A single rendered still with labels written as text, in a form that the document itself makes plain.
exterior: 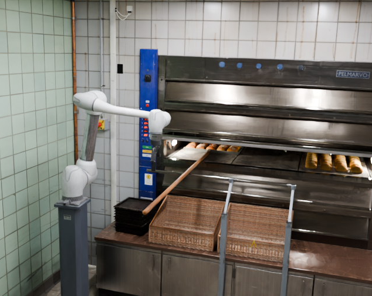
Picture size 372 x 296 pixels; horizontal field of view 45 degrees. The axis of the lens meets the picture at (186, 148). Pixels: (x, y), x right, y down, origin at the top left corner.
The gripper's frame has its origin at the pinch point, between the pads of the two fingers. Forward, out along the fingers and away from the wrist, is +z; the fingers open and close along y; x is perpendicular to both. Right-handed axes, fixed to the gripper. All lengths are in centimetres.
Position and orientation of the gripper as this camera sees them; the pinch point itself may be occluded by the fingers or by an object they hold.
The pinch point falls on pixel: (155, 167)
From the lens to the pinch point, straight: 328.1
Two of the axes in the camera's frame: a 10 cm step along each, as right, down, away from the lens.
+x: 9.8, 0.6, -1.8
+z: -0.2, 9.7, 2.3
